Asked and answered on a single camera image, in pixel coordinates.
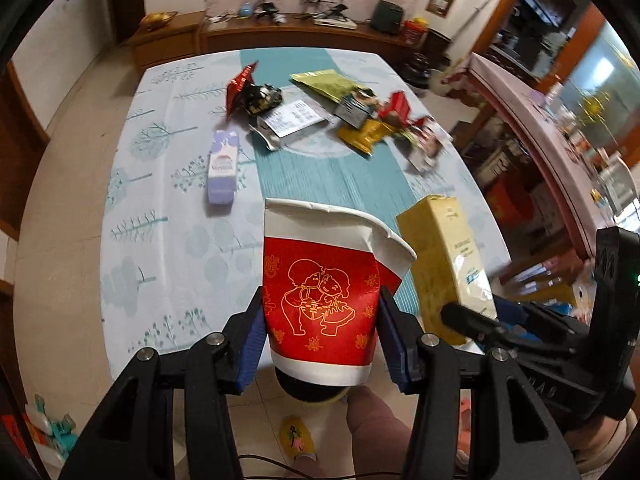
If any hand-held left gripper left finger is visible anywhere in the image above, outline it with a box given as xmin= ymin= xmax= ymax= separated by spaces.
xmin=59 ymin=286 xmax=267 ymax=480

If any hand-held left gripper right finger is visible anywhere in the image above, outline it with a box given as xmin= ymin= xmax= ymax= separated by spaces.
xmin=378 ymin=287 xmax=581 ymax=480

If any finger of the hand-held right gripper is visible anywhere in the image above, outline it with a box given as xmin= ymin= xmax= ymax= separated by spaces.
xmin=440 ymin=302 xmax=531 ymax=356
xmin=495 ymin=300 xmax=528 ymax=331

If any black trash bin yellow rim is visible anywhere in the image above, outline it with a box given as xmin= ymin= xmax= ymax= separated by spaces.
xmin=276 ymin=366 xmax=352 ymax=404

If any red paper cup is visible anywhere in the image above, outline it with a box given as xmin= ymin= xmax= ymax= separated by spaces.
xmin=263 ymin=198 xmax=418 ymax=388

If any yellow carton box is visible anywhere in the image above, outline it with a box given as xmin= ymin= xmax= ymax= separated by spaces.
xmin=396 ymin=195 xmax=498 ymax=346

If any red snack wrapper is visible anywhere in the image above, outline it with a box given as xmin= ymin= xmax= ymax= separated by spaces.
xmin=225 ymin=61 xmax=259 ymax=118

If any person's right forearm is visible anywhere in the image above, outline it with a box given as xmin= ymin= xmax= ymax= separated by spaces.
xmin=564 ymin=405 xmax=637 ymax=480

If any person's leg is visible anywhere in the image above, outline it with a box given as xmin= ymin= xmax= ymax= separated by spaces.
xmin=346 ymin=387 xmax=417 ymax=480

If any yellow slipper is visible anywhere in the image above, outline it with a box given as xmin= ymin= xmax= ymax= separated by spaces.
xmin=277 ymin=415 xmax=319 ymax=462

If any tree print tablecloth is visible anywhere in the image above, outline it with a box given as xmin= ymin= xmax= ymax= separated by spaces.
xmin=100 ymin=47 xmax=511 ymax=376

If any purple white milk carton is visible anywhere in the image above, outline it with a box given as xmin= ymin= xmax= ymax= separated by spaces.
xmin=206 ymin=129 xmax=240 ymax=217

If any red white packet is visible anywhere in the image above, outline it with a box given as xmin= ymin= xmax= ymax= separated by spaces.
xmin=409 ymin=116 xmax=447 ymax=172

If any teal white plastic toy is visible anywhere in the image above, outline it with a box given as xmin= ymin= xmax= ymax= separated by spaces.
xmin=25 ymin=394 xmax=77 ymax=467

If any silver bag with white label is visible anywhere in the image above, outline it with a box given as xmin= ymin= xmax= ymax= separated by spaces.
xmin=248 ymin=99 xmax=331 ymax=152

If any red small box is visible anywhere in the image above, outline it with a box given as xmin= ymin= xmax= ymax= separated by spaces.
xmin=379 ymin=91 xmax=412 ymax=127

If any dark small box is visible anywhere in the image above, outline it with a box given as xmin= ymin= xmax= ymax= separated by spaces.
xmin=334 ymin=89 xmax=376 ymax=129

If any black snack pack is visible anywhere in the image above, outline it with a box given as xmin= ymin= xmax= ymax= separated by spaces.
xmin=244 ymin=83 xmax=284 ymax=114

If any green gold foil bag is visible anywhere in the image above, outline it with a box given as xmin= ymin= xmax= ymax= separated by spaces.
xmin=290 ymin=69 xmax=357 ymax=104

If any wooden door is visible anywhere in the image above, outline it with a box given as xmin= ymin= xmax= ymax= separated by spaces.
xmin=0 ymin=60 xmax=52 ymax=242

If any red yellow package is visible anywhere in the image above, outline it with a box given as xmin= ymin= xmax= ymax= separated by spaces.
xmin=402 ymin=17 xmax=431 ymax=47

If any wooden television cabinet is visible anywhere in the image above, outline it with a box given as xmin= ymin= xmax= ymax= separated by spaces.
xmin=199 ymin=10 xmax=437 ymax=63

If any wooden side cabinet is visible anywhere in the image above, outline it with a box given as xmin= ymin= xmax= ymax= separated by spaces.
xmin=126 ymin=11 xmax=207 ymax=72

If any black speaker box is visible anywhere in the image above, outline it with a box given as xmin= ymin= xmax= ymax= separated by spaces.
xmin=370 ymin=0 xmax=405 ymax=35

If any golden bowl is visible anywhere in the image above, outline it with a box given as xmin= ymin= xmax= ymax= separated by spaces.
xmin=140 ymin=10 xmax=179 ymax=29

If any black cable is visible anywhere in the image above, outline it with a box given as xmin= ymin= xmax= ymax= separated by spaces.
xmin=235 ymin=454 xmax=402 ymax=479

